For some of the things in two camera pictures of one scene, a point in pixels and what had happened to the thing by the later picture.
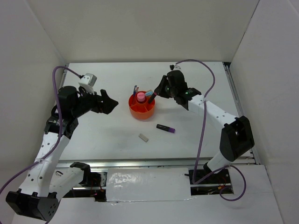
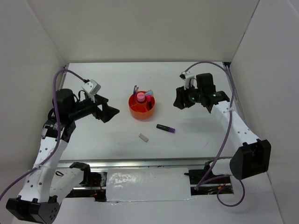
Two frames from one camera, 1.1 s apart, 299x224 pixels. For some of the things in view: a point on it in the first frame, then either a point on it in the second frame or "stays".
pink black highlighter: x=152 y=97 to x=149 y=101
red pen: x=135 y=95 stays
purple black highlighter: x=166 y=128 stays
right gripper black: x=160 y=90 to x=181 y=97
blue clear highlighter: x=149 y=94 stays
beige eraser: x=143 y=137 stays
